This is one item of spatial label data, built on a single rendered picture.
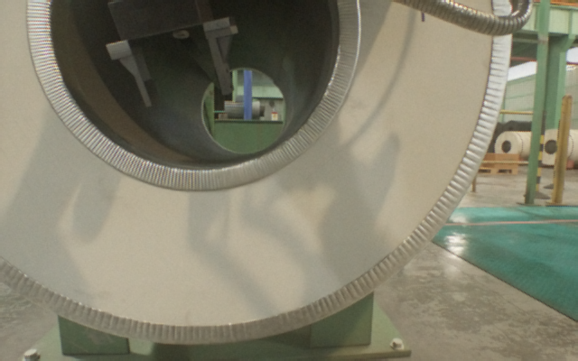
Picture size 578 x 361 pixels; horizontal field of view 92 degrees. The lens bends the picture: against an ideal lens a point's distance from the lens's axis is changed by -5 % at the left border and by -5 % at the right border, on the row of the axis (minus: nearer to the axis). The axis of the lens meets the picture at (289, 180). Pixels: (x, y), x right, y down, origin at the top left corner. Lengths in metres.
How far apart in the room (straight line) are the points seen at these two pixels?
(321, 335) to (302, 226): 0.41
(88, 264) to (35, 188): 0.17
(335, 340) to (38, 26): 0.95
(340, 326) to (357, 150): 0.52
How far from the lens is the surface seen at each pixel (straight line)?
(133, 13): 0.51
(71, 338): 1.01
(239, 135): 3.04
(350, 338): 0.93
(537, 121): 3.91
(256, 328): 0.64
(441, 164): 0.64
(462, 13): 0.38
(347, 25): 0.60
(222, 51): 0.47
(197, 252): 0.58
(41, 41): 0.68
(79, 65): 0.73
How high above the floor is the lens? 0.57
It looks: 6 degrees down
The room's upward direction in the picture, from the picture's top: 1 degrees clockwise
